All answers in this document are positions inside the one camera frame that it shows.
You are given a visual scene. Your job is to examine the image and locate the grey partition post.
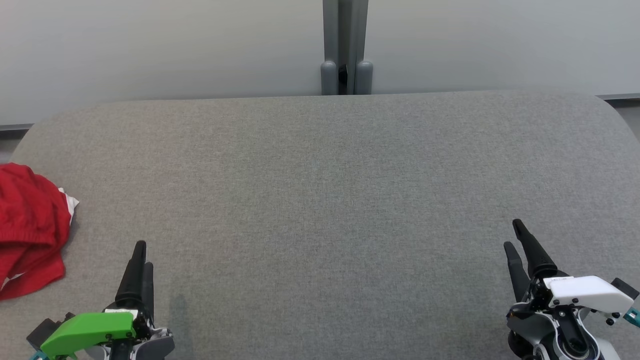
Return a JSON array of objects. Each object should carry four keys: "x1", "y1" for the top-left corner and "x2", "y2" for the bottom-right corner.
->
[{"x1": 320, "y1": 0, "x2": 374, "y2": 96}]

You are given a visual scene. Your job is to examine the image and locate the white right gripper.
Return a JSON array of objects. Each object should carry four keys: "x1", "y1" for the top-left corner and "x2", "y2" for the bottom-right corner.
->
[{"x1": 503, "y1": 219, "x2": 635, "y2": 321}]

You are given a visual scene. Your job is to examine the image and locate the red t-shirt white sleeves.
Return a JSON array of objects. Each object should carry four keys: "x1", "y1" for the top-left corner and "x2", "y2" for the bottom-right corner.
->
[{"x1": 0, "y1": 187, "x2": 80, "y2": 301}]

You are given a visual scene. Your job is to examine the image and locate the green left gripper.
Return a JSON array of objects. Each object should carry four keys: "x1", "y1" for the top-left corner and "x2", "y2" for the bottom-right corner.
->
[{"x1": 40, "y1": 241, "x2": 156, "y2": 359}]

